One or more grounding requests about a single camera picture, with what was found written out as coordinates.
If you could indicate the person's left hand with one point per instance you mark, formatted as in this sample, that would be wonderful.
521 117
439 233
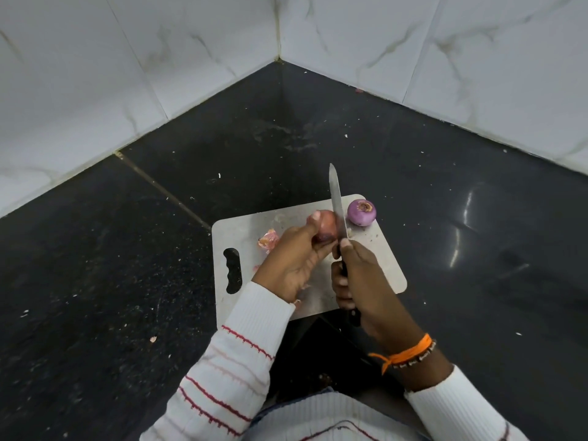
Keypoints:
289 264

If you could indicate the white red striped sweater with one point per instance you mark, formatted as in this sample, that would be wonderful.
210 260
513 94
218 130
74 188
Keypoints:
330 417

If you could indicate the person's right forearm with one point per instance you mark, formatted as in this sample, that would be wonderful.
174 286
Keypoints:
455 404

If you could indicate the onion peel piece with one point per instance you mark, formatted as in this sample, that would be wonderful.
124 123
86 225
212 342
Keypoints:
268 240

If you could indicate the person's left forearm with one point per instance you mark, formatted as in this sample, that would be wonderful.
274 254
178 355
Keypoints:
229 372

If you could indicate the blue denim trousers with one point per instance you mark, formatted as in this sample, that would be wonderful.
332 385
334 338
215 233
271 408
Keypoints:
271 406

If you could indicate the purple onion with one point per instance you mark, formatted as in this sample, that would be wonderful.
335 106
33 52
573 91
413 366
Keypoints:
327 225
361 212

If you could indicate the orange thread wristband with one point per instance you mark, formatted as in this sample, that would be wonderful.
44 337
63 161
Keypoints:
409 351

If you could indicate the person's right hand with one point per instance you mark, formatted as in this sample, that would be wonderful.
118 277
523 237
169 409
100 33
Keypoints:
372 298

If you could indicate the steel cutting board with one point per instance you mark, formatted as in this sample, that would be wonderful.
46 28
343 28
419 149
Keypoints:
248 234

